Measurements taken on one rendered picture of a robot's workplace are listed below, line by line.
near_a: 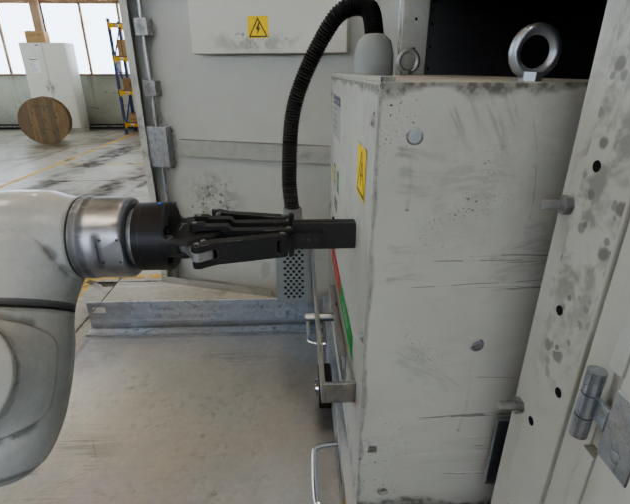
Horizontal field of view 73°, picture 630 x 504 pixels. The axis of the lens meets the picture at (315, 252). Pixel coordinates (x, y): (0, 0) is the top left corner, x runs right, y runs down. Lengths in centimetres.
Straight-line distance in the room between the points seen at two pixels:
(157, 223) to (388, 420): 32
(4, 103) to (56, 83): 203
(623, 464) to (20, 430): 46
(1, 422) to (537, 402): 46
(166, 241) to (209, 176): 68
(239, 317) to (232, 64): 58
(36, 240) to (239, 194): 68
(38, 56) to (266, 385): 1164
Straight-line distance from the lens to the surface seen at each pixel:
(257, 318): 102
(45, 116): 1041
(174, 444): 79
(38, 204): 52
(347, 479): 61
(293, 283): 87
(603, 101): 35
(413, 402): 48
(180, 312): 104
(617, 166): 33
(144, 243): 47
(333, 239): 48
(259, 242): 44
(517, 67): 41
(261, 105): 104
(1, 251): 51
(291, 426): 78
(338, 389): 52
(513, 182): 40
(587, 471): 35
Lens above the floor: 140
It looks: 23 degrees down
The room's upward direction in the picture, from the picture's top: straight up
